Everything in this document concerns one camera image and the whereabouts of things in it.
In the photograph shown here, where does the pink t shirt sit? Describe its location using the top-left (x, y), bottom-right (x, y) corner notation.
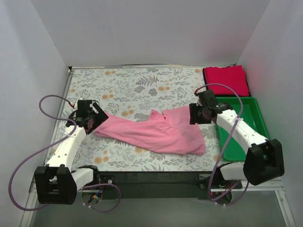
top-left (94, 106), bottom-right (206, 156)

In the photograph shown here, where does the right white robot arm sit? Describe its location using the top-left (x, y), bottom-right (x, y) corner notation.
top-left (189, 90), bottom-right (285, 188)

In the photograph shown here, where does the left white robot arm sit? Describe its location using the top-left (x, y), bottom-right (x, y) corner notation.
top-left (34, 99), bottom-right (108, 205)

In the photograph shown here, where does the green plastic tray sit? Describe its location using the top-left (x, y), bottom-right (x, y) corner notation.
top-left (217, 97), bottom-right (269, 162)

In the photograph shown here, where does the folded red t shirt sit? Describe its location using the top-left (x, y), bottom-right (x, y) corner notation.
top-left (203, 65), bottom-right (250, 96)

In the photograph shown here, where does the floral patterned table mat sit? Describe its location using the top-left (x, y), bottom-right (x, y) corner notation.
top-left (47, 67), bottom-right (240, 172)

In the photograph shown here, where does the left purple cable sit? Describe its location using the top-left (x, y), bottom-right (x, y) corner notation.
top-left (9, 95), bottom-right (122, 213)

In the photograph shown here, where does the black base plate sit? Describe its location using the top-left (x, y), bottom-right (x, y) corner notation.
top-left (73, 170), bottom-right (244, 201)

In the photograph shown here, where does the aluminium frame rail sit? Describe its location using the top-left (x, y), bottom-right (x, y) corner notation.
top-left (20, 172), bottom-right (79, 227)

